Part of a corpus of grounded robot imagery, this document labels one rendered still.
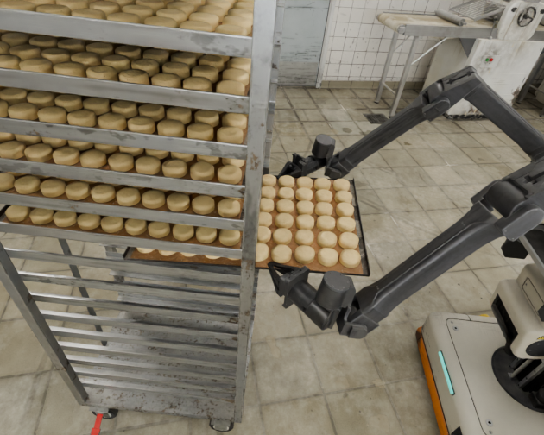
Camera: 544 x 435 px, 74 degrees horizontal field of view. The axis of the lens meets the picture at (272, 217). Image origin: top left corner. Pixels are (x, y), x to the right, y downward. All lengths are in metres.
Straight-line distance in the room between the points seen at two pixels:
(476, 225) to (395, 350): 1.39
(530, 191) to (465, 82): 0.45
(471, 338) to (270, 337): 0.93
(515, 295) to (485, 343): 0.50
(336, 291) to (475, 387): 1.14
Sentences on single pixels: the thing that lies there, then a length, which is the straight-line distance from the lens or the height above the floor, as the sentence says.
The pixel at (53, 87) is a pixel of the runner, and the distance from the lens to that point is 0.73.
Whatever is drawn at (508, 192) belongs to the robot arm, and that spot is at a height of 1.32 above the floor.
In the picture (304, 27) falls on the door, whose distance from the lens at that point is 4.56.
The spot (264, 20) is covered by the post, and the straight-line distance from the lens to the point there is 0.55.
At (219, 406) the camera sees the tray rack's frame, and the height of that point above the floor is 0.15.
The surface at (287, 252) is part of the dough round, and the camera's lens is 0.89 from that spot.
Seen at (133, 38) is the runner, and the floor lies 1.50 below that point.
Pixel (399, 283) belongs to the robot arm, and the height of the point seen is 1.12.
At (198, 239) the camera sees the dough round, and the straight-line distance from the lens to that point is 0.88.
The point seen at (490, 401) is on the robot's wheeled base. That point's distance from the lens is 1.79.
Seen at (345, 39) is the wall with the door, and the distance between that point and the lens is 4.73.
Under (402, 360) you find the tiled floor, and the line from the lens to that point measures 2.05.
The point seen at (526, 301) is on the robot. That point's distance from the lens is 1.49.
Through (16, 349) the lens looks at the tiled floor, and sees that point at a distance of 2.15.
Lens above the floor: 1.66
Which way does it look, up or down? 41 degrees down
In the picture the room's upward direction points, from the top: 7 degrees clockwise
